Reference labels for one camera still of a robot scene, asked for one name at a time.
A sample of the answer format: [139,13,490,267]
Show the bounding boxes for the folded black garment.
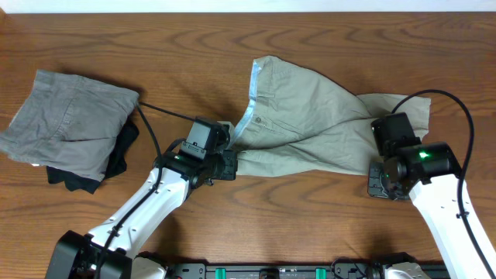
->
[46,118,140,195]

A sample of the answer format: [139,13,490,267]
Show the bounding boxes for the khaki green shorts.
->
[231,56,431,177]

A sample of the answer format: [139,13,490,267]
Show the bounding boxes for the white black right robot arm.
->
[379,138,495,278]

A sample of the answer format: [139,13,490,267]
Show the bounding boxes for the folded grey shorts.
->
[1,70,139,181]

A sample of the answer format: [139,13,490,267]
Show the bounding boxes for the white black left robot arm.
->
[46,118,237,279]

